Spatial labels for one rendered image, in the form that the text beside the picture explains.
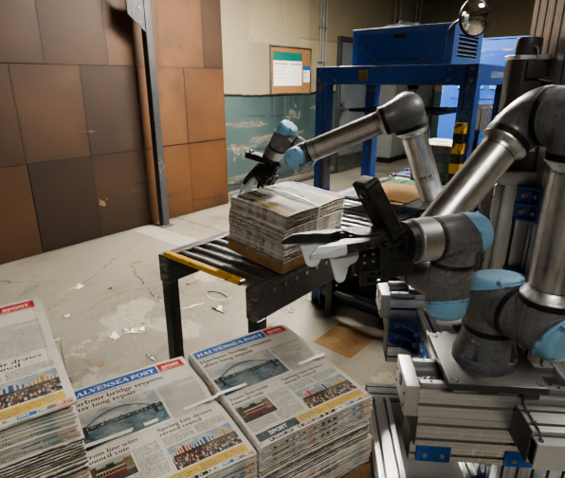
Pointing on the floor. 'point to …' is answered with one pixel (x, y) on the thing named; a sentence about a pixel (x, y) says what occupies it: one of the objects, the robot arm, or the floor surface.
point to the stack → (229, 414)
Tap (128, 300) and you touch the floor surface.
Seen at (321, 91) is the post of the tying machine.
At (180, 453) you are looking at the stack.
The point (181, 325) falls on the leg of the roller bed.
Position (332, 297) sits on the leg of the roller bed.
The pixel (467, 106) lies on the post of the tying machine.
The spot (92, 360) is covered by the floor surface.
